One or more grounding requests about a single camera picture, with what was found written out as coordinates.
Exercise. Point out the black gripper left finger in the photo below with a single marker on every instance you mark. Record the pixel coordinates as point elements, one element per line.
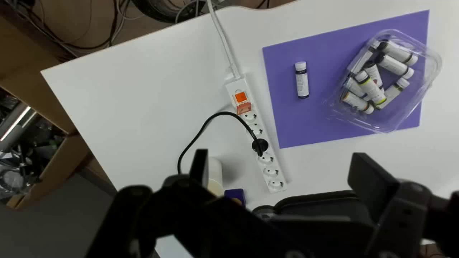
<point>199,165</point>

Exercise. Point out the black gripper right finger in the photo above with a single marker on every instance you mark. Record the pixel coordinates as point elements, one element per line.
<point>370,183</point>

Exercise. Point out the white power strip orange switch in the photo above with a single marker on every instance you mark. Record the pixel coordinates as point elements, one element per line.
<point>274,173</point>

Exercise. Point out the clear plastic bag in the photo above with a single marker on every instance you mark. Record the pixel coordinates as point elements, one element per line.
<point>423,52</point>

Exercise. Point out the blue and yellow block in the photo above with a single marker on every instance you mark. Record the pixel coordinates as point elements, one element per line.
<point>235,195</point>

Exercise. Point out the purple paper mat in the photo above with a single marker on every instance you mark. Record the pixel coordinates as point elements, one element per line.
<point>324,116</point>

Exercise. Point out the small white labelled tube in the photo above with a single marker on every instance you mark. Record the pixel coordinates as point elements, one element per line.
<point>373,75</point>
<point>370,89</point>
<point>396,89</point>
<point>357,102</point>
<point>364,57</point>
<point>400,50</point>
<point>301,79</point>
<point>354,86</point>
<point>396,66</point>

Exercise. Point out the brown cardboard box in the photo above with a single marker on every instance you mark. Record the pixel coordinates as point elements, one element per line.
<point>61,158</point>

